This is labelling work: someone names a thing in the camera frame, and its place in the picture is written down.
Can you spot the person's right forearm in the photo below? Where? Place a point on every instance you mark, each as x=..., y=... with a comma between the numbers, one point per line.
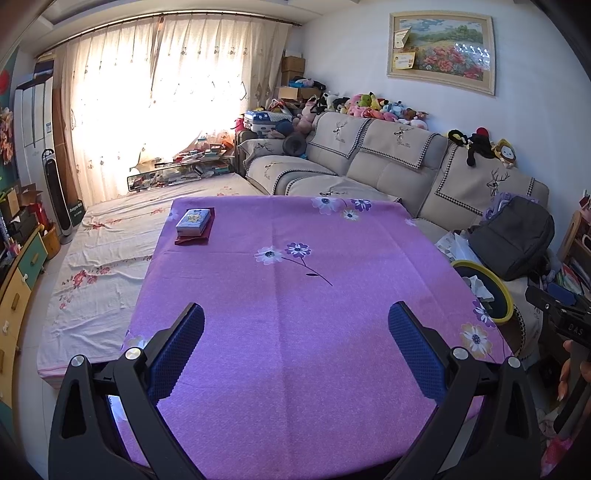
x=558, y=457

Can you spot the coloured drawer cabinet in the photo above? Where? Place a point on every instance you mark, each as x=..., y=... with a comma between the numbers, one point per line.
x=23, y=286

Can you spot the grey neck pillow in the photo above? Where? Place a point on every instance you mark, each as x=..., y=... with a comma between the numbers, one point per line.
x=294, y=145

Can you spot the pink plush pig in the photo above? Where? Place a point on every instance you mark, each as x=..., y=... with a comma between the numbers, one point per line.
x=305, y=121

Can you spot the row of plush toys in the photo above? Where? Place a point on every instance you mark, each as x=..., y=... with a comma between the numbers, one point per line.
x=369, y=105

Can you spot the person's right hand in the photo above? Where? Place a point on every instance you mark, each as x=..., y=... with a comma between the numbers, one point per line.
x=565, y=374

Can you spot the wooden shelf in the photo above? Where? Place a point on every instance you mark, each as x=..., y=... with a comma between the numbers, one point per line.
x=577, y=249

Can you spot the floral cream sheet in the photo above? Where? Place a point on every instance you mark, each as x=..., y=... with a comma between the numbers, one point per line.
x=101, y=258

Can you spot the pink flower wall decoration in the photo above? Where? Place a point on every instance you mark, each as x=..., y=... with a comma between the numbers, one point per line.
x=5, y=136

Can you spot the cream sheer curtain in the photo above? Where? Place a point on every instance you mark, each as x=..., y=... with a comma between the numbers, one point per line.
x=184, y=92

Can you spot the blue tissue pack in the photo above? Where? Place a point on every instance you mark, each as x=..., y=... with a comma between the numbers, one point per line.
x=194, y=220

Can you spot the white papers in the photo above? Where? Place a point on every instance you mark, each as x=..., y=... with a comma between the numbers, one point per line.
x=455, y=249

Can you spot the yellow basket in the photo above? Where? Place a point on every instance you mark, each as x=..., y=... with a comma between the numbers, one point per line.
x=51, y=242

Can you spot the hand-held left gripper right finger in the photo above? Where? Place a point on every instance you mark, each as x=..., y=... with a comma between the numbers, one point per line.
x=415, y=350

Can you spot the white standing air conditioner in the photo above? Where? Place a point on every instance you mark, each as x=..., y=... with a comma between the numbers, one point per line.
x=34, y=129

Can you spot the purple plush toy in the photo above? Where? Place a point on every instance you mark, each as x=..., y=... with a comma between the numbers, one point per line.
x=496, y=205

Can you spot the framed flower painting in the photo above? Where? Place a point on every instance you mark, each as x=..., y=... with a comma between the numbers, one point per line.
x=438, y=50

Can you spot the black white tower fan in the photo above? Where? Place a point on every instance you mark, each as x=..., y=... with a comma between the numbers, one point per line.
x=57, y=198

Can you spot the black plush toy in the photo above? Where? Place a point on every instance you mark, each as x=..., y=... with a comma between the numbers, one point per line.
x=478, y=143

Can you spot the glass coffee table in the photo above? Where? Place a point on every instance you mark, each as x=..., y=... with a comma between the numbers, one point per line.
x=184, y=173

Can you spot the black bin with yellow rim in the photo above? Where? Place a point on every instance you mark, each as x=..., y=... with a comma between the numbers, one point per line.
x=498, y=307

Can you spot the grey backpack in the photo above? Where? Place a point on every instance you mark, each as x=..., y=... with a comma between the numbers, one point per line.
x=512, y=240

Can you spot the star print suitcase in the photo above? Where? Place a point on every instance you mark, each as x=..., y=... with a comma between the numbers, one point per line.
x=263, y=121

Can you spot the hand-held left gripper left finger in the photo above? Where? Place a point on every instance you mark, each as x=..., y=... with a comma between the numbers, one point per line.
x=178, y=350

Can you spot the yellow plush toy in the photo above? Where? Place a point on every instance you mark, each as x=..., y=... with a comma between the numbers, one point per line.
x=504, y=152

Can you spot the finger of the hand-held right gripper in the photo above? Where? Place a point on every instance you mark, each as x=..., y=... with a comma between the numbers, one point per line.
x=561, y=293
x=538, y=297

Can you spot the purple floral tablecloth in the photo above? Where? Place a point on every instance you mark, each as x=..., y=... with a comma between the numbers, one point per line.
x=300, y=323

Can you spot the beige sofa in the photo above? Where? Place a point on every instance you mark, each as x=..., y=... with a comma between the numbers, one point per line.
x=369, y=170

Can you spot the open brown cardboard box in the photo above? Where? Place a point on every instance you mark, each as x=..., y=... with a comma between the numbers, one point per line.
x=23, y=198

